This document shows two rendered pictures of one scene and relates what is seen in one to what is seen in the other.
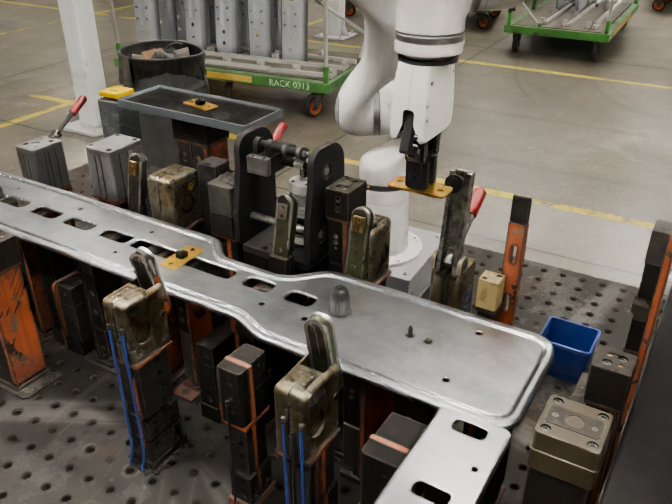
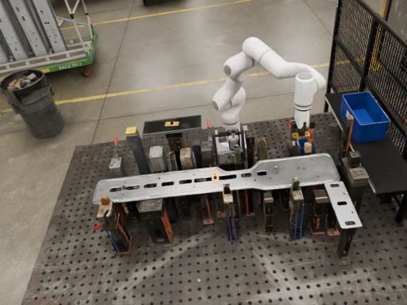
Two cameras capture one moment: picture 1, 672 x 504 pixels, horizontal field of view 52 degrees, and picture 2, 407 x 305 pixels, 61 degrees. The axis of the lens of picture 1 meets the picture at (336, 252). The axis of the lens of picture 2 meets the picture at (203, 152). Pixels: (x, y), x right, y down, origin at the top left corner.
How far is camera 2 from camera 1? 1.20 m
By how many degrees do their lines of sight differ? 24
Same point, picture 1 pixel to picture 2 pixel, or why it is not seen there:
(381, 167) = (233, 117)
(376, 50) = (235, 87)
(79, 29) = not seen: outside the picture
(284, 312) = (263, 179)
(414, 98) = (306, 118)
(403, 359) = (304, 176)
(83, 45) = not seen: outside the picture
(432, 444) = (331, 193)
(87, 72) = not seen: outside the picture
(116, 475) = (230, 247)
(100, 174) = (157, 164)
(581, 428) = (361, 173)
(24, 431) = (190, 252)
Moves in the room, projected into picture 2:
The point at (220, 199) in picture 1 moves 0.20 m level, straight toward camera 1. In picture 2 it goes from (208, 154) to (232, 169)
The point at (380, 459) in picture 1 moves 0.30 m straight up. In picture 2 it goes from (323, 202) to (329, 160)
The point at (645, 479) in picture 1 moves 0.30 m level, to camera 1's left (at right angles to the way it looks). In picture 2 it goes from (377, 177) to (335, 206)
